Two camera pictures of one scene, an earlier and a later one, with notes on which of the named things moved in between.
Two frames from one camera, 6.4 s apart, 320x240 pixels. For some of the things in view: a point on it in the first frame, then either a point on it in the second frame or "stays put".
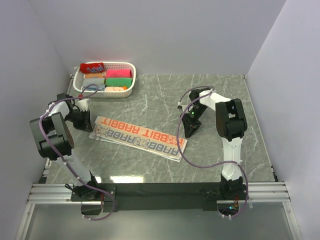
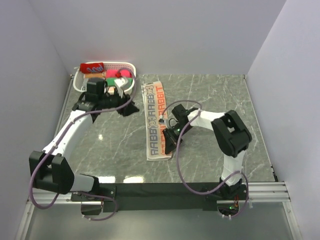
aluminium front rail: [61, 193] stays put
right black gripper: [189, 126] → [171, 141]
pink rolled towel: [119, 73] stays put
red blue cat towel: [91, 67] stays put
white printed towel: [139, 137] → [154, 106]
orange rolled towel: [94, 75] stays put
